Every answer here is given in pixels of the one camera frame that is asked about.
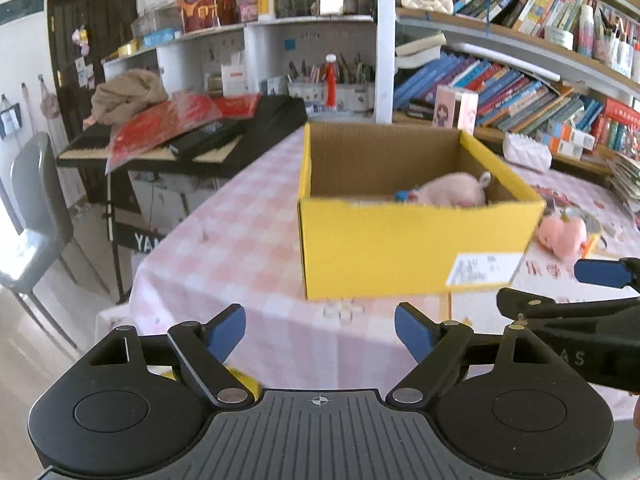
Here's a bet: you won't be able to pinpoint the keyboard stand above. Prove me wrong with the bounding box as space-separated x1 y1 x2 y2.
102 170 173 306

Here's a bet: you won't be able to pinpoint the printed table mat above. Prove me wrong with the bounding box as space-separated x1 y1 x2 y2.
440 170 640 346

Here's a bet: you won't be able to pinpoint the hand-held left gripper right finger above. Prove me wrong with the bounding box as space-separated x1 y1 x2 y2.
386 303 566 405

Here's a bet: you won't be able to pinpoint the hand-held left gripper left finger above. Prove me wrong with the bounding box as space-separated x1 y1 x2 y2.
85 304 256 408

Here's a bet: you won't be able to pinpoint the pen container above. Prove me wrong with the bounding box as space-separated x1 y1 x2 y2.
287 52 376 111

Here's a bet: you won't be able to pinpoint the white side shelf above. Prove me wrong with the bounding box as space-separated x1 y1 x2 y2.
102 12 376 111

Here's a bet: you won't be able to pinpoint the red boxed book set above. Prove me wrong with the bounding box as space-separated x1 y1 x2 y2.
597 97 640 153

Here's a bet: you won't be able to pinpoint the red plastic packets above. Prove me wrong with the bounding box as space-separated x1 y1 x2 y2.
106 95 261 173

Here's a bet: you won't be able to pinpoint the pink bottle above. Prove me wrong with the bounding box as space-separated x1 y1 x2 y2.
577 4 596 58

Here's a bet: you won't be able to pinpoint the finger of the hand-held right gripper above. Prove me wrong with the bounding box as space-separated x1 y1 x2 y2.
574 257 640 291
496 287 640 321

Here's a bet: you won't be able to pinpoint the black electronic keyboard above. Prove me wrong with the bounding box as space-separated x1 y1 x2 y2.
56 95 308 178

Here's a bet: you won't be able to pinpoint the stack of papers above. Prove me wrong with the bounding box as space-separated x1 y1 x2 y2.
607 152 640 206

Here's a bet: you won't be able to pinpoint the yellow object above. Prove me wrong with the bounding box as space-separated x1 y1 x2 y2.
160 366 262 401

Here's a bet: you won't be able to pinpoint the small pink plush toy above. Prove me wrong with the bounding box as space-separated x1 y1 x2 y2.
537 215 588 261

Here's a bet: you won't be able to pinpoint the brown cloth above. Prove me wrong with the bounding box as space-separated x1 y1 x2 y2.
91 70 170 126

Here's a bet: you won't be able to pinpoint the white bookshelf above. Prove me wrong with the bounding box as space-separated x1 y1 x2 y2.
375 0 640 181

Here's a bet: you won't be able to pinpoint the white tissue box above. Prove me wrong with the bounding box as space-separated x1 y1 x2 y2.
502 131 553 171

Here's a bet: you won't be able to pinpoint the pink plush pig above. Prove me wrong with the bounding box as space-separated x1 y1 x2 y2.
407 172 493 207

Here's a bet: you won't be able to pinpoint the fortune god figure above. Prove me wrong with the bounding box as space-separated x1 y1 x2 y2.
175 0 238 33

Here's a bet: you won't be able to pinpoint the pink checked tablecloth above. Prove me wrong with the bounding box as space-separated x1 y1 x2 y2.
95 125 640 421

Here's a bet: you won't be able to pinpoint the pink printed cylinder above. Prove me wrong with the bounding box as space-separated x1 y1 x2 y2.
434 85 478 131

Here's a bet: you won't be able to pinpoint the grey chair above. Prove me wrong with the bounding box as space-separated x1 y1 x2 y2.
0 132 111 351

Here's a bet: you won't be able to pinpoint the row of blue books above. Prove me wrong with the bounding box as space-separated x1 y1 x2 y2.
392 50 606 136

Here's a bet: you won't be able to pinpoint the orange white box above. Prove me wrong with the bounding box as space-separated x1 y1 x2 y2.
537 131 596 153
549 141 587 159

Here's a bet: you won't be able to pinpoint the dark door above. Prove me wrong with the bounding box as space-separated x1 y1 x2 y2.
47 0 138 206

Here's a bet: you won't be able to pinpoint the yellow cardboard box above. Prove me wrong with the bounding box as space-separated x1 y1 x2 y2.
297 121 547 302

